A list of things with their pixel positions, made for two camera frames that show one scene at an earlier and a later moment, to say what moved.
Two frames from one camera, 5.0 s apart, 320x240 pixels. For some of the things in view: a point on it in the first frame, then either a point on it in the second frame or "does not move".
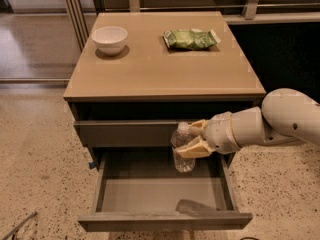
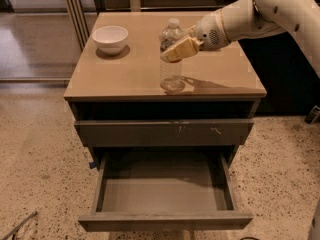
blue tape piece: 92,165 does not move
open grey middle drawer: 141,190 does not move
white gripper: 220,132 → 210,31
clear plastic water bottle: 180,137 → 171,72
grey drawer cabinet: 135,78 does not move
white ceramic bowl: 110,40 does not move
